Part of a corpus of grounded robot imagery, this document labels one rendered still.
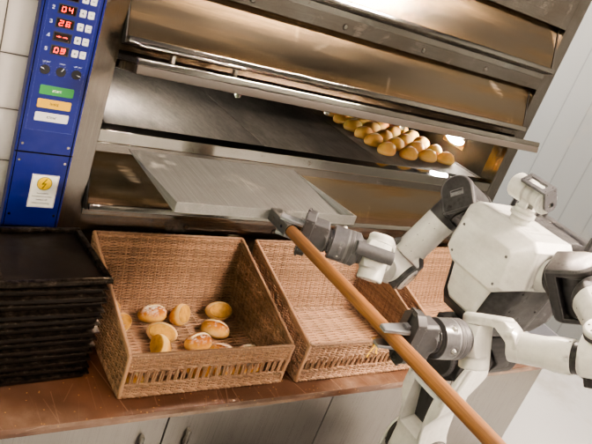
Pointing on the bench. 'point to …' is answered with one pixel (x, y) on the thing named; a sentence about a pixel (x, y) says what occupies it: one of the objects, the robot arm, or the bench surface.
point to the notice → (42, 190)
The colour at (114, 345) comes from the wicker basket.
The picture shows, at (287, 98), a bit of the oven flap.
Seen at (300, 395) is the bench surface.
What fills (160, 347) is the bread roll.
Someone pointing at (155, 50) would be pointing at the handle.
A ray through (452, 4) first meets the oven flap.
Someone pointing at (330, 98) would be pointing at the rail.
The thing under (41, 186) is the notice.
